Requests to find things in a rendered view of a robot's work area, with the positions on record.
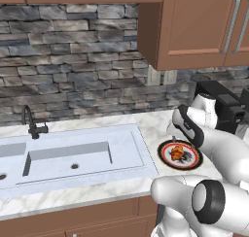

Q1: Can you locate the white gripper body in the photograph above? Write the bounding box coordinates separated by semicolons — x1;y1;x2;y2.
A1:
166;121;183;142

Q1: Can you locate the brown croissant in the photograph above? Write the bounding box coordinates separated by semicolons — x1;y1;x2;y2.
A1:
170;144;186;162

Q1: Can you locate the white plate with red rim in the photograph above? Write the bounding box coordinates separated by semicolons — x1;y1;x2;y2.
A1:
157;139;204;172

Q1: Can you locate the black coffee machine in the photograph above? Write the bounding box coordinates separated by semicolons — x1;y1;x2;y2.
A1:
194;80;249;135

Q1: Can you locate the narrow brown drawer front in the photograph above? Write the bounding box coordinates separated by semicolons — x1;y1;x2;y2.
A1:
137;195;160;217

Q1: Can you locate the white sink basin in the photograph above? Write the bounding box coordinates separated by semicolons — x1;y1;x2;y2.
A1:
0;123;160;200

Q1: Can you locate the brown base cupboard door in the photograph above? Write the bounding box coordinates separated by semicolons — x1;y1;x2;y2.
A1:
64;219;154;237

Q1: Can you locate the wide brown drawer front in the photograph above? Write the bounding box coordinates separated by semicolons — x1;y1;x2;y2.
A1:
0;197;140;237

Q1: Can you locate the black tap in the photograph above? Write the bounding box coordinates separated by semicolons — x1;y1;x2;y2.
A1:
21;104;50;141

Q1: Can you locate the white wall socket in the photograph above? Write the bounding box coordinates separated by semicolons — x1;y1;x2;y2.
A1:
162;69;179;85
147;65;161;86

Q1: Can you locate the brown wall cupboard side panel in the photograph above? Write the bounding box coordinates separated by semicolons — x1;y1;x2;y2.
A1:
137;2;167;71

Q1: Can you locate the silver cupboard handle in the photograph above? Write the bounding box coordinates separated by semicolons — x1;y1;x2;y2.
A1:
220;0;241;55
231;0;249;54

